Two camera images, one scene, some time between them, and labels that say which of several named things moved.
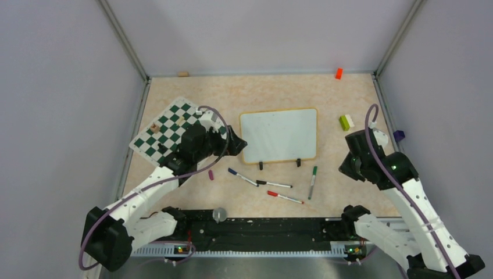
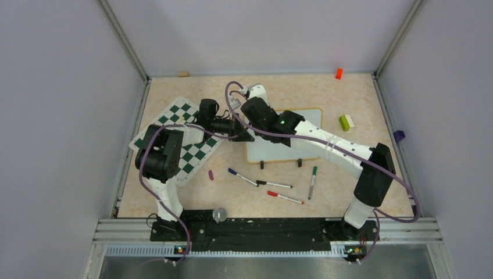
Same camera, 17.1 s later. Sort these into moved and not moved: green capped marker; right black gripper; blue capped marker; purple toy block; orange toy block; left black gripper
Moved: left black gripper; right black gripper
Not moved: green capped marker; blue capped marker; purple toy block; orange toy block
